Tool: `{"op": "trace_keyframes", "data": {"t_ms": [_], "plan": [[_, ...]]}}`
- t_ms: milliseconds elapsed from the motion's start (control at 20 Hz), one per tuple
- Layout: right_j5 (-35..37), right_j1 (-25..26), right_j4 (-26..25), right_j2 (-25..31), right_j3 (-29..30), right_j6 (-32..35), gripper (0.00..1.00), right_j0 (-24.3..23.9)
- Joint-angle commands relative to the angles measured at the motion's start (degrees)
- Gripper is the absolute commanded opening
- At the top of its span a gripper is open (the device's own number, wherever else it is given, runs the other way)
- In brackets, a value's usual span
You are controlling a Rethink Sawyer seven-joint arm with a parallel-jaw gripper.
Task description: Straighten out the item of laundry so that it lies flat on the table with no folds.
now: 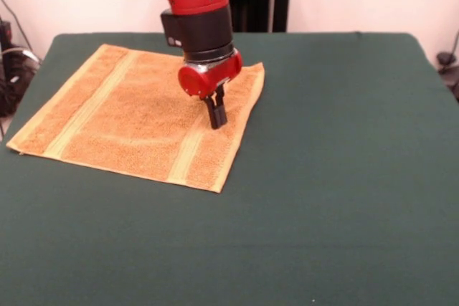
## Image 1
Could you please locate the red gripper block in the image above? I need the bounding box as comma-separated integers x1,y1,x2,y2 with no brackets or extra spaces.
177,47,244,130

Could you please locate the orange terry towel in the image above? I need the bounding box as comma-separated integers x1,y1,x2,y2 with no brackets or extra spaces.
6,43,266,193

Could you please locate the dark green table cloth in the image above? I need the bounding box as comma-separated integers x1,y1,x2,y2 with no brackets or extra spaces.
0,32,459,306

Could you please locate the black plug adapter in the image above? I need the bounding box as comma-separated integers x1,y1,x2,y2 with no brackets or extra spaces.
435,51,459,102

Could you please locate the black cable and plug cluster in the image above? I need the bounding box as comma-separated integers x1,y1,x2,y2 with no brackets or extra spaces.
0,21,41,118

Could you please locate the thin grey cable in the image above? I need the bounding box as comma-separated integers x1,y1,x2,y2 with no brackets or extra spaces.
0,0,29,51

